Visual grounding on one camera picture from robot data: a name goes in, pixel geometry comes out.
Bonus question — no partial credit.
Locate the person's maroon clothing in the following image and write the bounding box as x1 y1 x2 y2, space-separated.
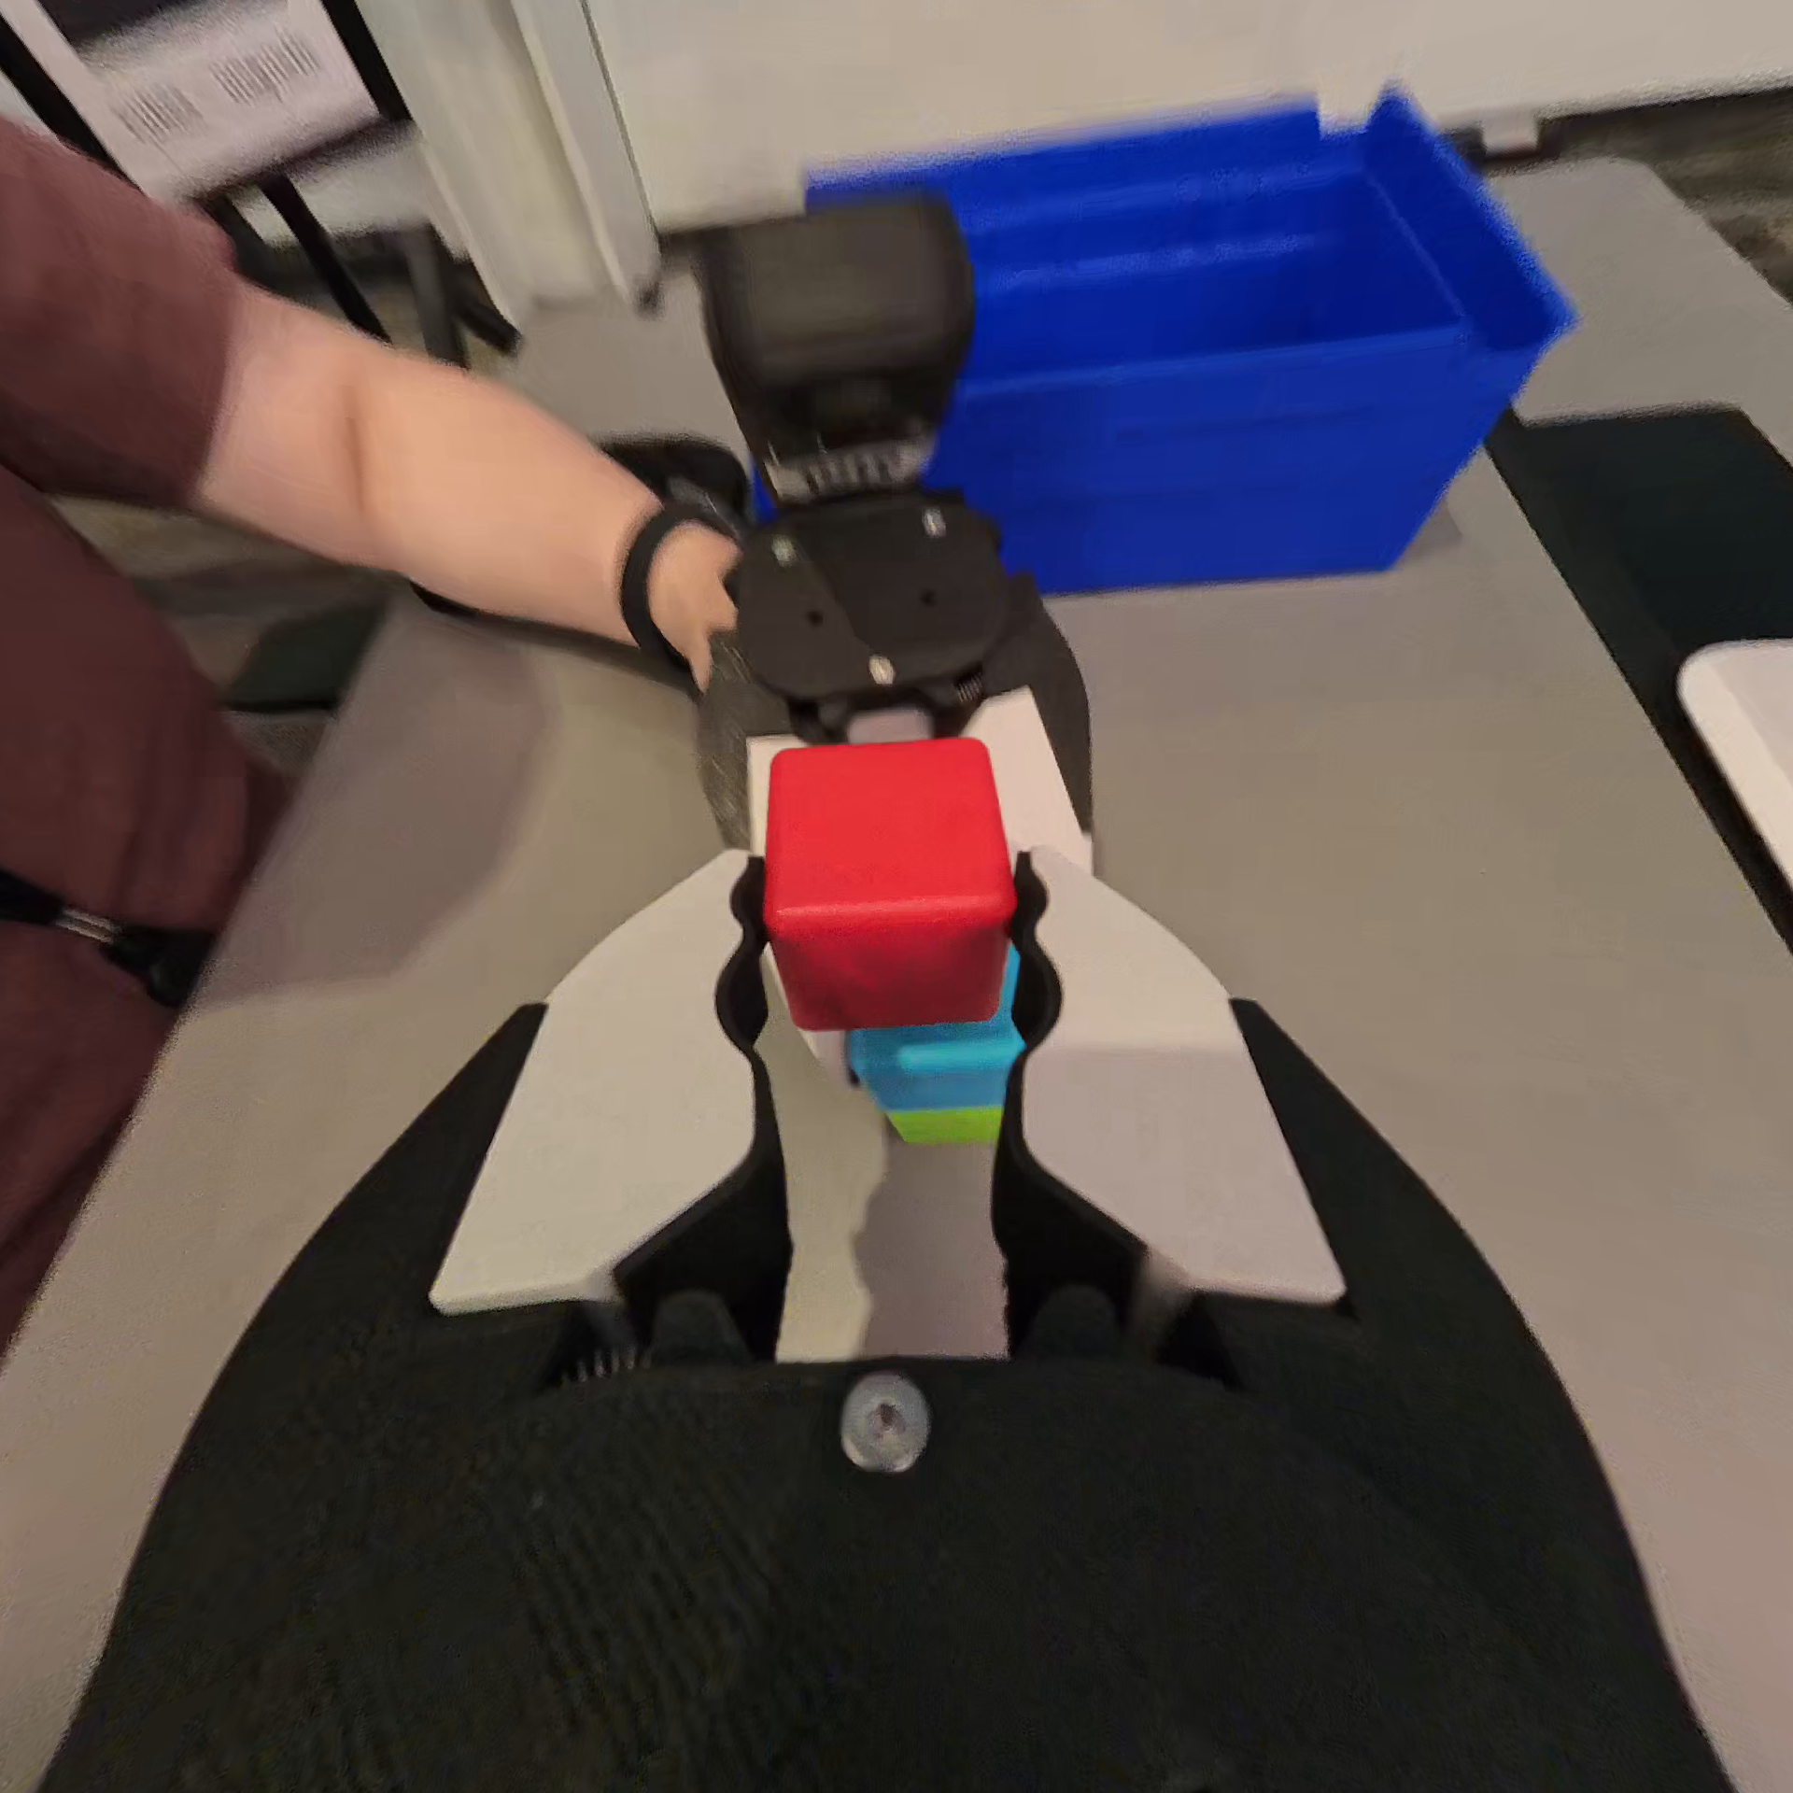
0 113 315 1346

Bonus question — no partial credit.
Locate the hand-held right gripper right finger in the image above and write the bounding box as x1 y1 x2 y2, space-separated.
994 848 1350 1322

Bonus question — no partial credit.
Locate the person's left hand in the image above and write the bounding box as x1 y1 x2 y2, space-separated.
661 533 753 701

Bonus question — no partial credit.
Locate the blue plastic bin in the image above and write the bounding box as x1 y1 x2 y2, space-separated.
804 90 1578 597

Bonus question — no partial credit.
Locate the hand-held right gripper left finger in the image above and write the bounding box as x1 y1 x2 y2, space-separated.
427 849 785 1322

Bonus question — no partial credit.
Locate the person's left forearm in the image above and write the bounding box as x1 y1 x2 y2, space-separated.
184 274 674 646

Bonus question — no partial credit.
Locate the red magnetic cube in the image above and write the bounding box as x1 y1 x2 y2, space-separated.
757 734 1022 1032

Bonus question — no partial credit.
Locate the teal magnetic cube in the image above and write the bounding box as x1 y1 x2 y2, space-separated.
847 948 1027 1115

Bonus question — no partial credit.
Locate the white sign stand base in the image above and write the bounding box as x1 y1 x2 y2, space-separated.
1676 639 1793 874

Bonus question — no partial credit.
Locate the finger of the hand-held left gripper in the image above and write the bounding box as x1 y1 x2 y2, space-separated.
734 734 855 1095
982 671 1100 874

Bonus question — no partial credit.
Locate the black wrist strap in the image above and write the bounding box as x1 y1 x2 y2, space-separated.
614 491 747 692

